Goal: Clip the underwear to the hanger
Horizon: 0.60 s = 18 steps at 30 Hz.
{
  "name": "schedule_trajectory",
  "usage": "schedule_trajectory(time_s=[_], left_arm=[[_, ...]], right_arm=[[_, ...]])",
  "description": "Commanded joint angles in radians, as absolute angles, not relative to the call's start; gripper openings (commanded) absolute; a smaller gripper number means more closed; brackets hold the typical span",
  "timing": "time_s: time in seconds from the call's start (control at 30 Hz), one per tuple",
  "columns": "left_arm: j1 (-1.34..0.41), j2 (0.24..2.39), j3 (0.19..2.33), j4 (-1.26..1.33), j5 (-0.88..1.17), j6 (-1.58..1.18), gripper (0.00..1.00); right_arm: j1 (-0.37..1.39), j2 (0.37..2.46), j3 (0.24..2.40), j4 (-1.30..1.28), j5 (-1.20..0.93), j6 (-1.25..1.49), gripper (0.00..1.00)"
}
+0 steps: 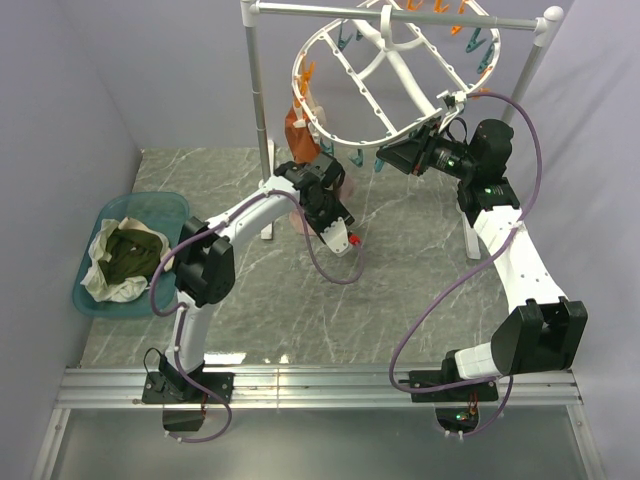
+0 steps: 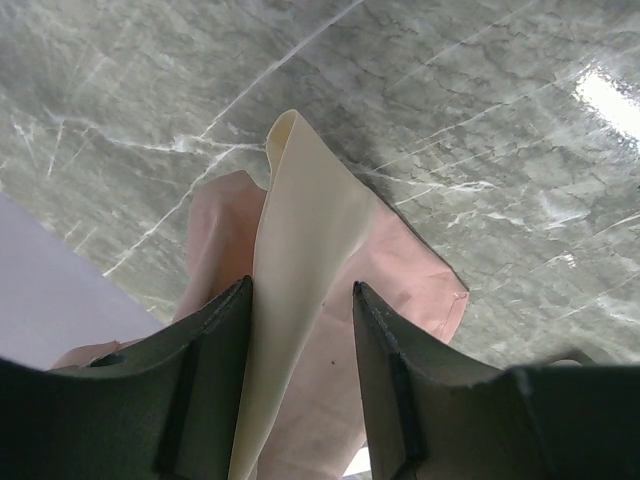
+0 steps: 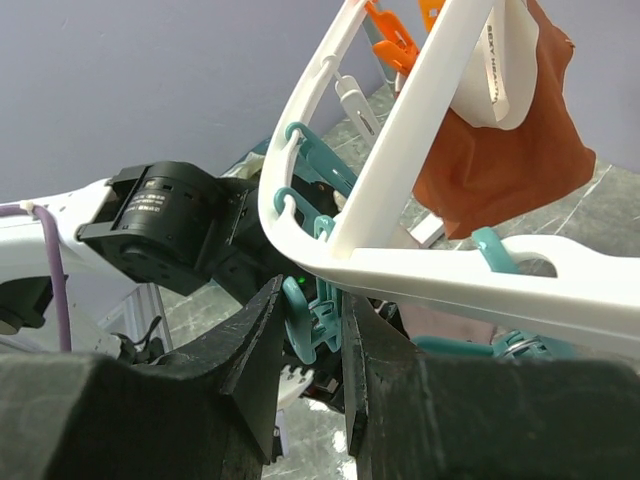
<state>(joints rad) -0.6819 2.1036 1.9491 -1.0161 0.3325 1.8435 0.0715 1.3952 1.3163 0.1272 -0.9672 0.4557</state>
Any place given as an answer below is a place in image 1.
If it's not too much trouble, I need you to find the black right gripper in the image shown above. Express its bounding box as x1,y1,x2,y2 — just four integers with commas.
377,118,478,181

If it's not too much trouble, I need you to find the pink underwear white waistband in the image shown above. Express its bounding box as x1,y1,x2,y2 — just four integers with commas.
289,175,355,236

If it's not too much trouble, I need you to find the orange underwear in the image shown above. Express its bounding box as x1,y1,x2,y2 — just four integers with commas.
284,97,322,164

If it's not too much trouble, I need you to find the white oval clip hanger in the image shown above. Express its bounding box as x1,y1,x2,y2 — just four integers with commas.
290,0,502,169

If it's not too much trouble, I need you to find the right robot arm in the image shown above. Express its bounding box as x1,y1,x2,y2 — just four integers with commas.
376,119,588,400

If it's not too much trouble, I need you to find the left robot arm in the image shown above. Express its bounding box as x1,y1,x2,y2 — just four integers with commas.
159,153,354,402

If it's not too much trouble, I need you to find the white rack foot left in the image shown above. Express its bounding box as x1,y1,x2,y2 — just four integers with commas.
259,137,275,241

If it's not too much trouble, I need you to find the white rack foot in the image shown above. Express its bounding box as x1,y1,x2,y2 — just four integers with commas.
456,182,481,260
259,137,275,241

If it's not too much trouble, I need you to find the white rack foot right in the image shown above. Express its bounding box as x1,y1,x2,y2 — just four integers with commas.
456,182,481,260

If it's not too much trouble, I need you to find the teal plastic basket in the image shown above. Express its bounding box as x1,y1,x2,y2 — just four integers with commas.
72,192,189,318

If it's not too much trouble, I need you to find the pile of clothes in basket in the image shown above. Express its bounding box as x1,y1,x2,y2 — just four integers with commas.
80,217,170,303

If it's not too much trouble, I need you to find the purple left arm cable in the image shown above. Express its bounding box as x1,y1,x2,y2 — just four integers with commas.
148,192,367,443

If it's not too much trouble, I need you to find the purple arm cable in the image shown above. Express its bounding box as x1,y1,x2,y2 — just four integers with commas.
388,90,544,435
148,192,367,443

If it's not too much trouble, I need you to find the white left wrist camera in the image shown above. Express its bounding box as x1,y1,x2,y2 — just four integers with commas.
318,217,360,258

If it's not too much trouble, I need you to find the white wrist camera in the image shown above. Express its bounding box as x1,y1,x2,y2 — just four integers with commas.
318,217,360,258
436,90,468,131

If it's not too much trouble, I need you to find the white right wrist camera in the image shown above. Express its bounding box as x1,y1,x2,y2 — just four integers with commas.
436,90,468,131

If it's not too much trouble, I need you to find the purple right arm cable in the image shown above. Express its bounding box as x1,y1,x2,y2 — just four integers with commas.
388,90,544,435

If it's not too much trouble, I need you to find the aluminium rail front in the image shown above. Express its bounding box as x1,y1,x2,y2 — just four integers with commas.
54,364,583,410

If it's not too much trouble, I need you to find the silver clothes rack frame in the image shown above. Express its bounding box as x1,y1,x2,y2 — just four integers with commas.
240,1,564,167

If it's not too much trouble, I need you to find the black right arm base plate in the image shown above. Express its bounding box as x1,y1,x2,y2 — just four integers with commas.
407,370,499,403

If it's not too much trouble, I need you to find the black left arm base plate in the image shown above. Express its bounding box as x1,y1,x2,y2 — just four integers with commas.
141,372,234,405

